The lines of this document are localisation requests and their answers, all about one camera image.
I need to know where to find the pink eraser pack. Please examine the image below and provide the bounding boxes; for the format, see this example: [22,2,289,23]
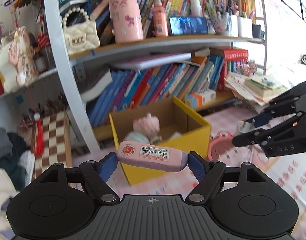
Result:
[116,141,188,172]

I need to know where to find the pink plush toy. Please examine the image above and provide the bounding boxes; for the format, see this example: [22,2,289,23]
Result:
[124,113,163,145]

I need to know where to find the white charger with prongs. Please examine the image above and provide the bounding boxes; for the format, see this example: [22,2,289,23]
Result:
[234,120,255,136]

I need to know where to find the pink cartoon desk mat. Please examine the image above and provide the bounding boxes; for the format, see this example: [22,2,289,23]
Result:
[72,106,306,239]

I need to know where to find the stack of papers and books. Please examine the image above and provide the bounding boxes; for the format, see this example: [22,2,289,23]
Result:
[225,73,288,113]

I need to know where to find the wooden chess board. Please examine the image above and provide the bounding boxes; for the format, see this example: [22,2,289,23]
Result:
[31,112,73,179]

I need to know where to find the red tassel ornament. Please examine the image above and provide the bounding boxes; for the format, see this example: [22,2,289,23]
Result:
[34,112,44,158]

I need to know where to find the yellow cardboard box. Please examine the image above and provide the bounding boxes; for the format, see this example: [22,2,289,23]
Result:
[108,96,213,186]

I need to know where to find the orange white small box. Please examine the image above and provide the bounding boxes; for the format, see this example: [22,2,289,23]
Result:
[184,89,216,109]

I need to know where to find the pile of clothes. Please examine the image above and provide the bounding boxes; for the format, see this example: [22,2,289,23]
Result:
[0,128,35,233]

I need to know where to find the red dictionary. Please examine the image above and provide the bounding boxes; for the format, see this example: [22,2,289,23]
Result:
[210,47,248,92]

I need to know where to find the row of books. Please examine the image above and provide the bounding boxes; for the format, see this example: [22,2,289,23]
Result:
[86,55,222,128]

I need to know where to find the blue pencil case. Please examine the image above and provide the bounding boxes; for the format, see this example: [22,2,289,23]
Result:
[169,16,209,35]

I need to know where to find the white plush doll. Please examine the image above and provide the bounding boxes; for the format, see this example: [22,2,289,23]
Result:
[0,26,38,93]

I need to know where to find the cream quilted handbag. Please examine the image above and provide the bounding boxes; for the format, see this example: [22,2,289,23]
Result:
[62,7,100,56]

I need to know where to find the pink cylinder container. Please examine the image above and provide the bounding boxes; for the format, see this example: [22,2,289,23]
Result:
[109,0,144,43]

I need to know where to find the white shelf post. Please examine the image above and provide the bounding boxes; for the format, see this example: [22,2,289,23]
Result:
[44,0,100,153]

